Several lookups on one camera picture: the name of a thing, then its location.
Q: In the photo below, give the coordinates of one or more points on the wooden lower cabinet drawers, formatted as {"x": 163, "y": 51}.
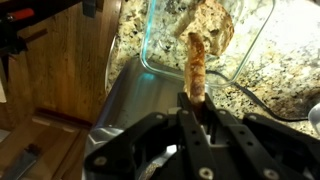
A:
{"x": 50, "y": 140}

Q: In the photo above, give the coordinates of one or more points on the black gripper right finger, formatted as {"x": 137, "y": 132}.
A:
{"x": 246, "y": 143}

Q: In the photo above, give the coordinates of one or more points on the stainless steel toaster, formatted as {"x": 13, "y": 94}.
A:
{"x": 140, "y": 96}

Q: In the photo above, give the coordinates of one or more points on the clear glass bowl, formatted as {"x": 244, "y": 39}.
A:
{"x": 250, "y": 43}

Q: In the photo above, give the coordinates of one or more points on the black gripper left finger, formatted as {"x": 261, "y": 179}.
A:
{"x": 196, "y": 150}

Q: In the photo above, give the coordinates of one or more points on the brown bread slice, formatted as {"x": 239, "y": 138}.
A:
{"x": 215, "y": 25}
{"x": 196, "y": 66}

